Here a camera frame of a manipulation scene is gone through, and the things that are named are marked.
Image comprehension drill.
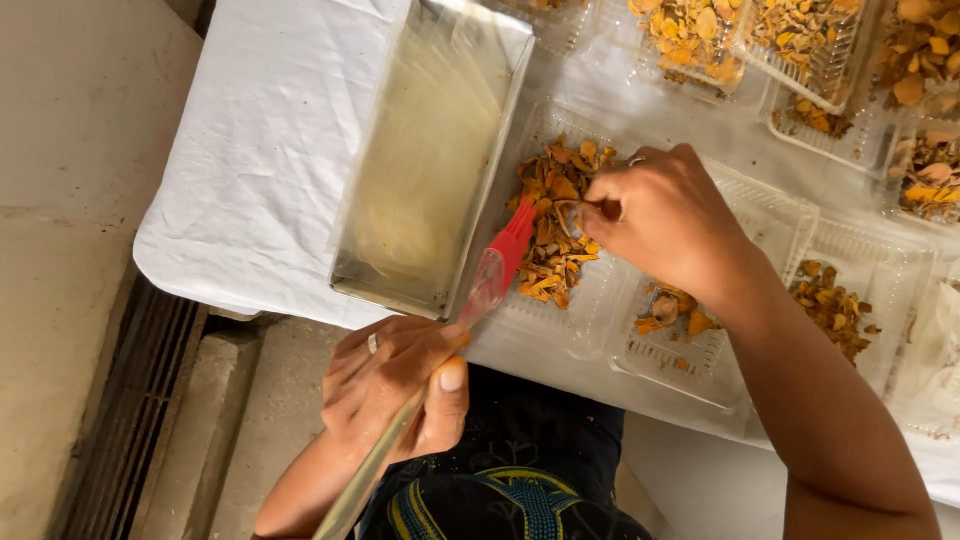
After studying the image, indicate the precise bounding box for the rectangular steel baking tray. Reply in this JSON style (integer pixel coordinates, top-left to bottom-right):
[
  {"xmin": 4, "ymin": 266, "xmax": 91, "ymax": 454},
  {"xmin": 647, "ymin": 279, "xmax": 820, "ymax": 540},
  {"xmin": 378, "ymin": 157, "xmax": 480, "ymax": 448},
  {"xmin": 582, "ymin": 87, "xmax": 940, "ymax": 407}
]
[{"xmin": 328, "ymin": 0, "xmax": 537, "ymax": 322}]

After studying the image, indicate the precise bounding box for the dark metal floor grate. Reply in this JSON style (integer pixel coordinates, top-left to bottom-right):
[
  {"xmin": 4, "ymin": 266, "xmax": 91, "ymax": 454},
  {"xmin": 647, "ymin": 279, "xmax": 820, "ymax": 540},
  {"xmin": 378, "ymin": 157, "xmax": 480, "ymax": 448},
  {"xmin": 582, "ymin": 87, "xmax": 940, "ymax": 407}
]
[{"xmin": 48, "ymin": 277, "xmax": 204, "ymax": 540}]

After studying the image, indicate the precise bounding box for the clear plastic tray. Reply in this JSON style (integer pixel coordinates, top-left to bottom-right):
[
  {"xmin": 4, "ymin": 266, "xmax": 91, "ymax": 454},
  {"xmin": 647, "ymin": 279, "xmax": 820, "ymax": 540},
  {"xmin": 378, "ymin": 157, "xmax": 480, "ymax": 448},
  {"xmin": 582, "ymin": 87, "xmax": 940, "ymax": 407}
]
[
  {"xmin": 738, "ymin": 0, "xmax": 875, "ymax": 115},
  {"xmin": 763, "ymin": 82, "xmax": 901, "ymax": 180},
  {"xmin": 870, "ymin": 0, "xmax": 960, "ymax": 121},
  {"xmin": 883, "ymin": 120, "xmax": 960, "ymax": 230},
  {"xmin": 627, "ymin": 0, "xmax": 751, "ymax": 97},
  {"xmin": 609, "ymin": 159, "xmax": 820, "ymax": 412},
  {"xmin": 491, "ymin": 0, "xmax": 601, "ymax": 57},
  {"xmin": 883, "ymin": 258, "xmax": 960, "ymax": 444},
  {"xmin": 480, "ymin": 99, "xmax": 654, "ymax": 363},
  {"xmin": 783, "ymin": 216, "xmax": 939, "ymax": 399}
]

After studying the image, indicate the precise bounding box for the person's right hand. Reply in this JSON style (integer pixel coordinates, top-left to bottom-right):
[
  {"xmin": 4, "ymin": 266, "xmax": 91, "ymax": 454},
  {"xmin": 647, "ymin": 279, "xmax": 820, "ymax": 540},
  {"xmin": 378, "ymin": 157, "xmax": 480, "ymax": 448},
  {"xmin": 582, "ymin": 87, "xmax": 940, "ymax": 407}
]
[{"xmin": 573, "ymin": 143, "xmax": 760, "ymax": 310}]

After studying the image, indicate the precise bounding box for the dried turmeric slices pile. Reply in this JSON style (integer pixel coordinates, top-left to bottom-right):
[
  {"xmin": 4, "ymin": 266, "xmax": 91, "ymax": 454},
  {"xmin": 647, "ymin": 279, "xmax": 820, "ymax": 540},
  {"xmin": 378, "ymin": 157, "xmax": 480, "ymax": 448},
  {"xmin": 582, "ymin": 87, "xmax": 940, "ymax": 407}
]
[
  {"xmin": 634, "ymin": 279, "xmax": 726, "ymax": 340},
  {"xmin": 628, "ymin": 0, "xmax": 745, "ymax": 85},
  {"xmin": 750, "ymin": 0, "xmax": 864, "ymax": 65},
  {"xmin": 888, "ymin": 131, "xmax": 960, "ymax": 225},
  {"xmin": 873, "ymin": 0, "xmax": 960, "ymax": 110},
  {"xmin": 772, "ymin": 93, "xmax": 855, "ymax": 140},
  {"xmin": 506, "ymin": 135, "xmax": 620, "ymax": 311},
  {"xmin": 789, "ymin": 258, "xmax": 883, "ymax": 367}
]

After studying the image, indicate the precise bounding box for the white tablecloth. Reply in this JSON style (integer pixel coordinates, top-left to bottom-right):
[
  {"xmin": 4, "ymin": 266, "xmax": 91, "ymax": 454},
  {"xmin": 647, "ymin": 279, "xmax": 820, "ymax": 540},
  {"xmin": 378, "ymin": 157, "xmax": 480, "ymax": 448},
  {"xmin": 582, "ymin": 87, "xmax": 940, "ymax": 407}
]
[{"xmin": 133, "ymin": 0, "xmax": 960, "ymax": 511}]

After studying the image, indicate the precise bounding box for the person's black patterned clothing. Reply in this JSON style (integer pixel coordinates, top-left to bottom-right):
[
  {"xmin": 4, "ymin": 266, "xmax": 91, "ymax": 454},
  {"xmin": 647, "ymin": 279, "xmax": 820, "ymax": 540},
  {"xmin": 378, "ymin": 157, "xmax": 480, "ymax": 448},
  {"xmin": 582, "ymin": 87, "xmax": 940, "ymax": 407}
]
[{"xmin": 358, "ymin": 363, "xmax": 654, "ymax": 540}]

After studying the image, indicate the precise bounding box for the person's left hand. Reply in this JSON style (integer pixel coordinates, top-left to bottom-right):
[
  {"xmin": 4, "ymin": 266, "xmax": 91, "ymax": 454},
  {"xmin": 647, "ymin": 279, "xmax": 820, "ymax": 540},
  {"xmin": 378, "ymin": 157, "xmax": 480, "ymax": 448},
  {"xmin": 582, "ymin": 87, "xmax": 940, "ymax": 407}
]
[{"xmin": 321, "ymin": 314, "xmax": 473, "ymax": 471}]

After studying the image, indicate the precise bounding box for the red silicone brush clear handle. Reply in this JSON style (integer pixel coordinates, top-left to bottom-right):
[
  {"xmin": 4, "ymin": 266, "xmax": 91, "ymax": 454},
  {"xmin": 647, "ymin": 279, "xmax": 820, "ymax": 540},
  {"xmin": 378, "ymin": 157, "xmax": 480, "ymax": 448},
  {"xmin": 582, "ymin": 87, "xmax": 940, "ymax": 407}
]
[{"xmin": 311, "ymin": 198, "xmax": 540, "ymax": 540}]

